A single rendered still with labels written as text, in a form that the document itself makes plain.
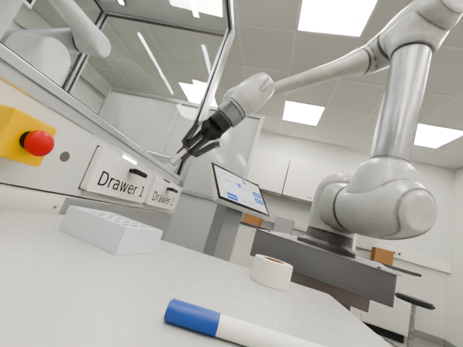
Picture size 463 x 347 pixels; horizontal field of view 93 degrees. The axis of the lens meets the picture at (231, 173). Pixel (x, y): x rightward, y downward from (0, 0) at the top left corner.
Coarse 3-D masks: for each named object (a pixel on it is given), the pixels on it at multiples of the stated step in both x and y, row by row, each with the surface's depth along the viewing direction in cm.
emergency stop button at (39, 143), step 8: (32, 136) 32; (40, 136) 33; (48, 136) 34; (24, 144) 32; (32, 144) 32; (40, 144) 33; (48, 144) 34; (32, 152) 32; (40, 152) 33; (48, 152) 35
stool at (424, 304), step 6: (396, 294) 244; (402, 294) 246; (408, 300) 231; (414, 300) 229; (420, 300) 236; (414, 306) 237; (420, 306) 225; (426, 306) 223; (432, 306) 225; (414, 312) 236; (414, 318) 234; (408, 330) 235; (408, 336) 233; (390, 342) 249; (408, 342) 231
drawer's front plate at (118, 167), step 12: (96, 156) 53; (108, 156) 56; (120, 156) 60; (96, 168) 53; (108, 168) 57; (120, 168) 61; (132, 168) 67; (84, 180) 52; (96, 180) 54; (108, 180) 58; (120, 180) 63; (132, 180) 69; (144, 180) 76; (96, 192) 55; (108, 192) 59; (120, 192) 64; (132, 192) 71; (144, 192) 78
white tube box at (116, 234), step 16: (80, 208) 36; (64, 224) 34; (80, 224) 33; (96, 224) 32; (112, 224) 31; (128, 224) 35; (144, 224) 39; (96, 240) 31; (112, 240) 30; (128, 240) 31; (144, 240) 34
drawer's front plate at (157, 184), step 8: (152, 184) 83; (160, 184) 89; (168, 184) 97; (152, 192) 84; (160, 192) 91; (168, 192) 99; (144, 200) 82; (152, 200) 86; (168, 200) 101; (168, 208) 104
